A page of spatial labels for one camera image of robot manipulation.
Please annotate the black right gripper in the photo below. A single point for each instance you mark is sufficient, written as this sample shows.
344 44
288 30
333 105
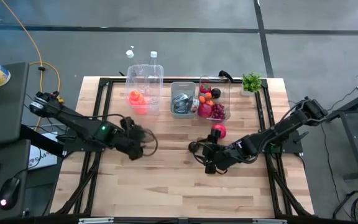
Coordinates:
222 154

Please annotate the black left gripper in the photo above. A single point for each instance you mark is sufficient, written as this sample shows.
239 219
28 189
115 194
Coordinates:
129 140

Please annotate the orange plastic water bottle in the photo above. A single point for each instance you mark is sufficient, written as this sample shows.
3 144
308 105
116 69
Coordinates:
137 101

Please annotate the red grape bunch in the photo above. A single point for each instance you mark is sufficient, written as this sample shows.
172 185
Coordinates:
218 111

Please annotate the orange mandarins with leaf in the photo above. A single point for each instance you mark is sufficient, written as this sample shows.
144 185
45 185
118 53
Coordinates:
202 99

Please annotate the tin can with green label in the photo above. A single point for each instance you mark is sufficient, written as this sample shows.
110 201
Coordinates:
179 107

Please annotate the red strawberry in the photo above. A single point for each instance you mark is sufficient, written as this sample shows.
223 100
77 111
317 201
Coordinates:
204 89

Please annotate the tin can with teal label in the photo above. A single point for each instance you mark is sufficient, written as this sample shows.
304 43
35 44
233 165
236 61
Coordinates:
182 98

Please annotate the clear plastic bottle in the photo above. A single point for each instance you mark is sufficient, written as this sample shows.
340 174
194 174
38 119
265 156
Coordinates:
153 54
130 53

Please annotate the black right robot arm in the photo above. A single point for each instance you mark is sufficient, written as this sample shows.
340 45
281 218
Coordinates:
284 127

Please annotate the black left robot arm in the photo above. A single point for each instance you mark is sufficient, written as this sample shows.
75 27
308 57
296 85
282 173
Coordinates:
73 119

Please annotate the tall clear plastic bin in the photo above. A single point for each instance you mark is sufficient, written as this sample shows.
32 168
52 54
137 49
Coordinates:
154 93

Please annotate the low clear plastic bin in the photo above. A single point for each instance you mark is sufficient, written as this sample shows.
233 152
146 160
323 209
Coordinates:
224 85

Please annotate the green plant in white pot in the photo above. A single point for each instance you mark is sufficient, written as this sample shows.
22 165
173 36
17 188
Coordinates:
252 82

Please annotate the white printed sign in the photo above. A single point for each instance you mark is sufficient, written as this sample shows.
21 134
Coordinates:
42 157

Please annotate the grey side desk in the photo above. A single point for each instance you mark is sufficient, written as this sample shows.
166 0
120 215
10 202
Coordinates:
5 109

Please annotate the black computer mouse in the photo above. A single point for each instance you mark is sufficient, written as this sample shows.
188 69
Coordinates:
9 193

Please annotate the black aluminium table frame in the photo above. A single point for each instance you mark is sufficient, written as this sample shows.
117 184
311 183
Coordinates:
260 109

